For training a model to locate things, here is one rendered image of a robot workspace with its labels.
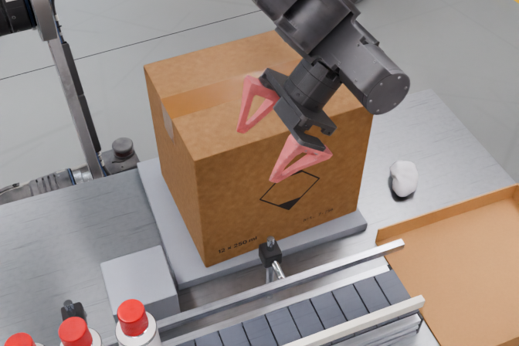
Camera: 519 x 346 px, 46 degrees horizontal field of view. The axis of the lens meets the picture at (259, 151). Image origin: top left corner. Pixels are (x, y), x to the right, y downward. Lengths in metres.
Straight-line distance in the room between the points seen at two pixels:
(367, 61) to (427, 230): 0.57
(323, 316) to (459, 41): 2.30
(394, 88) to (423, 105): 0.74
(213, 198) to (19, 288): 0.39
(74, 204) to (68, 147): 1.33
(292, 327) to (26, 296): 0.45
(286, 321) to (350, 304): 0.11
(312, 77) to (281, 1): 0.12
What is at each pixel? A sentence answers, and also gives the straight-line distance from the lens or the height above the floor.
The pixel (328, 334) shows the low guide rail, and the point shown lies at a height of 0.91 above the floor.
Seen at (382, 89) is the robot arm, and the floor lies 1.32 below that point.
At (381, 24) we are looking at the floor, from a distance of 3.16.
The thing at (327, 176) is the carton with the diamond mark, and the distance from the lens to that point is 1.02.
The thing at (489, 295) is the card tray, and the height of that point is 0.83.
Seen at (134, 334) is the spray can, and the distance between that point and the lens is 0.79.
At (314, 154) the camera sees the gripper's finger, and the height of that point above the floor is 1.21.
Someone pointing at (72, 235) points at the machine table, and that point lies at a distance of 1.18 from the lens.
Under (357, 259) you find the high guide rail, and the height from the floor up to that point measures 0.96.
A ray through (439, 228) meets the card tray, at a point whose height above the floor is 0.83.
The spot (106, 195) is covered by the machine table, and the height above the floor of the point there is 0.83.
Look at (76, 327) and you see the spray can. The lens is 0.78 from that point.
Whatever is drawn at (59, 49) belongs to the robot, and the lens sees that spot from 1.75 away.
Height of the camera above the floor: 1.74
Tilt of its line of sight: 46 degrees down
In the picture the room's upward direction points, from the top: straight up
